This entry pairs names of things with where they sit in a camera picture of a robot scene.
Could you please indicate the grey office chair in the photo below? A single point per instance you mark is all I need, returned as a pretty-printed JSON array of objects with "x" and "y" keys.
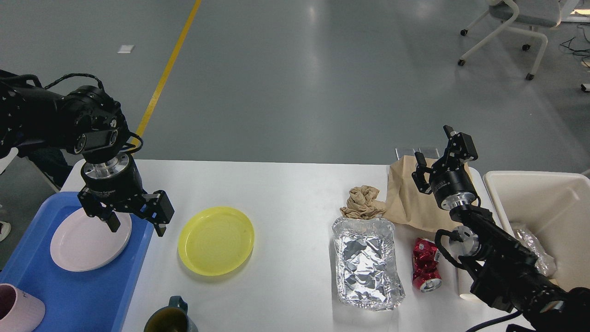
[{"x": 523, "y": 17}]

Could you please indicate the pink plate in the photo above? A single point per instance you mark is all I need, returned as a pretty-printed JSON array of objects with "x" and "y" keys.
[{"x": 82, "y": 243}]

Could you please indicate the person leg dark trousers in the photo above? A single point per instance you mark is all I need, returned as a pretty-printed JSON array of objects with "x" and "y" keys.
[{"x": 51, "y": 163}]

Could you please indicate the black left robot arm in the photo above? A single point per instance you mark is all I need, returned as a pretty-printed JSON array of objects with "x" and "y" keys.
[{"x": 90, "y": 123}]

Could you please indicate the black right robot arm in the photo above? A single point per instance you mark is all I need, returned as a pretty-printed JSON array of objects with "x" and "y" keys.
[{"x": 502, "y": 269}]

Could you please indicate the crumpled brown paper ball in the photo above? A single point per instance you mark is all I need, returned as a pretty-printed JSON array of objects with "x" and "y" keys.
[{"x": 362, "y": 203}]

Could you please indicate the brown paper bag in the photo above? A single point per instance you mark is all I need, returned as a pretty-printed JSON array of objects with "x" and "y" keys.
[{"x": 406, "y": 205}]

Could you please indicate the white paper cup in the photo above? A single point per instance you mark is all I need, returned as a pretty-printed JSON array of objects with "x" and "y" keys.
[{"x": 464, "y": 283}]

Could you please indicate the crushed red soda can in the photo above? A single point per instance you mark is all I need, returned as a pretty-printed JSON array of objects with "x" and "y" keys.
[{"x": 426, "y": 276}]

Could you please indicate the yellow plastic plate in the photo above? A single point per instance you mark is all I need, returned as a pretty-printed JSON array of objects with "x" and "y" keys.
[{"x": 216, "y": 241}]

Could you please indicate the blue plastic tray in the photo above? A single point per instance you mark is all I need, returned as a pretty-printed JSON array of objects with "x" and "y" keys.
[{"x": 93, "y": 301}]

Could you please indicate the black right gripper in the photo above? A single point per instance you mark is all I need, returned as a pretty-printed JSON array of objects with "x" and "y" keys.
[{"x": 451, "y": 186}]

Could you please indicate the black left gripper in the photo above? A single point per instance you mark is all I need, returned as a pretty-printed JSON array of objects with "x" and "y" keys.
[{"x": 117, "y": 185}]

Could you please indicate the dark teal mug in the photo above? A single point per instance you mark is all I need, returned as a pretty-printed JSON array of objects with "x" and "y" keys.
[{"x": 172, "y": 318}]

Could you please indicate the beige plastic bin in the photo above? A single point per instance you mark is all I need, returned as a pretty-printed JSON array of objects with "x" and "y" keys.
[{"x": 555, "y": 207}]

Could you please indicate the crumpled clear plastic wrap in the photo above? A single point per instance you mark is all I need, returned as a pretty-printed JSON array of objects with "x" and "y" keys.
[{"x": 545, "y": 262}]

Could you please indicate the aluminium foil tray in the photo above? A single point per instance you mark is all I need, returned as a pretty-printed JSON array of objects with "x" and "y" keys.
[{"x": 365, "y": 264}]

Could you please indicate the pink mug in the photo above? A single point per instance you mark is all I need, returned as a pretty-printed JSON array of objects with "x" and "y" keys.
[{"x": 19, "y": 311}]

